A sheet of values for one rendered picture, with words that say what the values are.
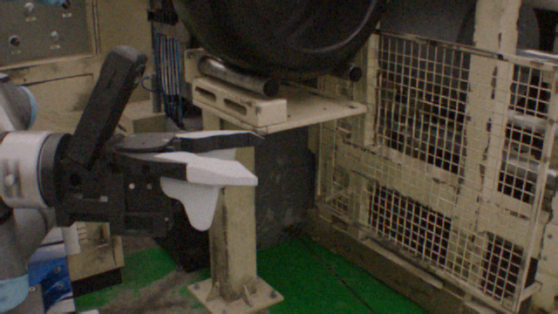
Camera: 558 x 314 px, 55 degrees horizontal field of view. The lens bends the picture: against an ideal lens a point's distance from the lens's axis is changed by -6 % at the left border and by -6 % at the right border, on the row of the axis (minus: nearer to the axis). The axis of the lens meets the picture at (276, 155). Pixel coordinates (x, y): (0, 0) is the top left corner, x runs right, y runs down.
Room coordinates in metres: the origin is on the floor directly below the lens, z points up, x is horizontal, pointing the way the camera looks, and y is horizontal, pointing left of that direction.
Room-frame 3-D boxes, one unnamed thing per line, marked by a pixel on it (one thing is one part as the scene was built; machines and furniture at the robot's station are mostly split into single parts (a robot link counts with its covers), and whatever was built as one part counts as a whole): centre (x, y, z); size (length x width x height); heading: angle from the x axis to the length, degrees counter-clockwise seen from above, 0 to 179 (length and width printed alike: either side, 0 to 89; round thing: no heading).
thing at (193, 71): (1.72, 0.10, 0.90); 0.40 x 0.03 x 0.10; 125
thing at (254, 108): (1.49, 0.11, 0.83); 0.36 x 0.09 x 0.06; 35
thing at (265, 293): (1.77, 0.16, 0.02); 0.27 x 0.27 x 0.04; 35
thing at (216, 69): (1.49, 0.11, 0.90); 0.35 x 0.05 x 0.05; 35
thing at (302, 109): (1.57, 0.00, 0.80); 0.37 x 0.36 x 0.02; 125
